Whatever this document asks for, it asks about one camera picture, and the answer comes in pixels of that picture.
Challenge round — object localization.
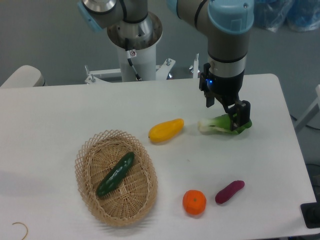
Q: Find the tan rubber band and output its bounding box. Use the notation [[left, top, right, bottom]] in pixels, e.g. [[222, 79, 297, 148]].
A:
[[11, 222, 29, 239]]

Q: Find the black device at edge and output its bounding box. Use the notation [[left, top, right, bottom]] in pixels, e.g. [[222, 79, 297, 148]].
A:
[[300, 202, 320, 229]]

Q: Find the beige chair seat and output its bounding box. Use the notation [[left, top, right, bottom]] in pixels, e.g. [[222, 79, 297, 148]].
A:
[[0, 65, 47, 89]]

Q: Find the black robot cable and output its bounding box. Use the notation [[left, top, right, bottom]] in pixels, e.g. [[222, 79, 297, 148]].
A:
[[124, 37, 143, 82]]

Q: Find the blue plastic bag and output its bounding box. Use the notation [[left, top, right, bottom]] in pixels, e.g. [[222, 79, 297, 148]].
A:
[[254, 0, 320, 33]]

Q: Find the green cucumber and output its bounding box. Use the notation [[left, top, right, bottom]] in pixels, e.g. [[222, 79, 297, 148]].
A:
[[96, 151, 135, 198]]

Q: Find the yellow mango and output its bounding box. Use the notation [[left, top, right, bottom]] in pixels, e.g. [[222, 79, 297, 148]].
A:
[[148, 118, 185, 143]]

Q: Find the woven wicker basket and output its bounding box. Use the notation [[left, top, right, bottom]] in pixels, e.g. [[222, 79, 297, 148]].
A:
[[75, 129, 158, 227]]

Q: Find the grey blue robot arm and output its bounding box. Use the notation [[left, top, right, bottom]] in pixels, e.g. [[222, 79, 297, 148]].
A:
[[77, 0, 254, 131]]

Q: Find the orange tangerine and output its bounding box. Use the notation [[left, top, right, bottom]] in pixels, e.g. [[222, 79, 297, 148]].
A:
[[182, 189, 207, 216]]

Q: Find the purple sweet potato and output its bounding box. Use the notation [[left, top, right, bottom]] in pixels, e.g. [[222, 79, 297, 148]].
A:
[[215, 180, 245, 205]]

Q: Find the green bok choy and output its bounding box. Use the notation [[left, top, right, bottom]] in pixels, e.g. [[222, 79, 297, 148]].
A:
[[197, 114, 252, 135]]

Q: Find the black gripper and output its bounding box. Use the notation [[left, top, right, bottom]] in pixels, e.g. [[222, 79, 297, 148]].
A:
[[199, 62, 251, 131]]

